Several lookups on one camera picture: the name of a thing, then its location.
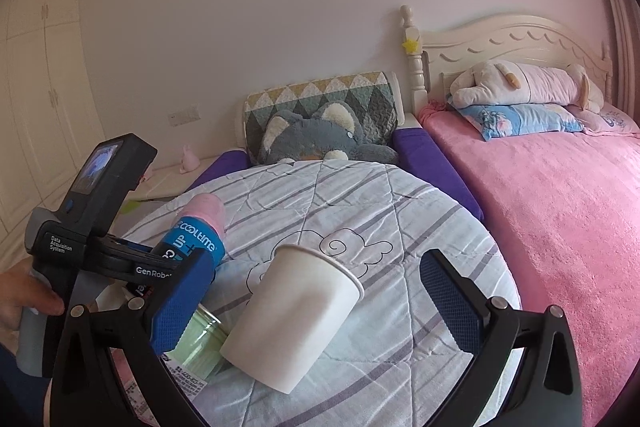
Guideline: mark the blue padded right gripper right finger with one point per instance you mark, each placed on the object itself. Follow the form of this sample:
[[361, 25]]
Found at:
[[545, 389]]

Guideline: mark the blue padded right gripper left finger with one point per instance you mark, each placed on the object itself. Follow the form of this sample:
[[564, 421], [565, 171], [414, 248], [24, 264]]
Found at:
[[86, 389]]

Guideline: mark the large white paper cup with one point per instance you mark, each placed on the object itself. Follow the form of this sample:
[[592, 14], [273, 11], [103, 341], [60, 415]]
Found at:
[[296, 310]]

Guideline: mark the person's left hand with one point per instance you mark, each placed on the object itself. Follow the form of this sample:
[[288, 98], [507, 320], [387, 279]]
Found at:
[[19, 290]]

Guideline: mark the cream bedside table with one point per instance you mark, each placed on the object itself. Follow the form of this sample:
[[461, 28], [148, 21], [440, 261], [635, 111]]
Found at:
[[168, 182]]

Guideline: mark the pink green labelled can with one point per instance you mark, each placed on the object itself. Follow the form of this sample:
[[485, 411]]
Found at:
[[192, 364]]

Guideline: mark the blue black cool towel bottle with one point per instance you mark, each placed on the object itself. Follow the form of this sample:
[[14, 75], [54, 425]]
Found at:
[[176, 234]]

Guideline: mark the cream wardrobe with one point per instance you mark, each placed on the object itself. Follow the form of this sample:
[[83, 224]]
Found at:
[[49, 123]]

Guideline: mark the small pink rabbit figurine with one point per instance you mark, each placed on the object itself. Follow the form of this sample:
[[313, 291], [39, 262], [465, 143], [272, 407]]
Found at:
[[189, 160]]

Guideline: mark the pink fleece blanket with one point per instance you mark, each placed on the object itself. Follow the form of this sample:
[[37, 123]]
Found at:
[[564, 210]]

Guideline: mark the purple bed bumper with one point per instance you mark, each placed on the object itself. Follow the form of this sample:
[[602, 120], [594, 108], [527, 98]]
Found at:
[[418, 154]]

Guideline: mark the blue cartoon pillow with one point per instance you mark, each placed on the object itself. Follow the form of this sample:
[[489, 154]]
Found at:
[[502, 121]]

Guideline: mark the pink printed pillow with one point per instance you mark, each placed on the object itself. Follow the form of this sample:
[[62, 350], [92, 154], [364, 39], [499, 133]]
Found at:
[[609, 121]]

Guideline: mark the grey plush elephant toy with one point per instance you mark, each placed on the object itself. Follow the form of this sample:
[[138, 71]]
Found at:
[[331, 132]]

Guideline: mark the pink white plush dog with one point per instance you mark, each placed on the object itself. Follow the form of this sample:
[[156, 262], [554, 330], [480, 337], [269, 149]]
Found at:
[[500, 82]]

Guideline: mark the triangle patterned quilted cushion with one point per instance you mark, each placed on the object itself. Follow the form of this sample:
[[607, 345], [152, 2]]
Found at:
[[374, 97]]

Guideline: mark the cream wooden bed headboard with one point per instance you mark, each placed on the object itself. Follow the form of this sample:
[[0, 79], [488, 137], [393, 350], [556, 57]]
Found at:
[[518, 38]]

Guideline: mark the yellow star ornament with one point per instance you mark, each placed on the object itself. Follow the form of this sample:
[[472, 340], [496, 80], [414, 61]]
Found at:
[[411, 46]]

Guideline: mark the white wall socket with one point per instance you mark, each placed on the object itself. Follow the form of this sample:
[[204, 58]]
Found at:
[[184, 116]]

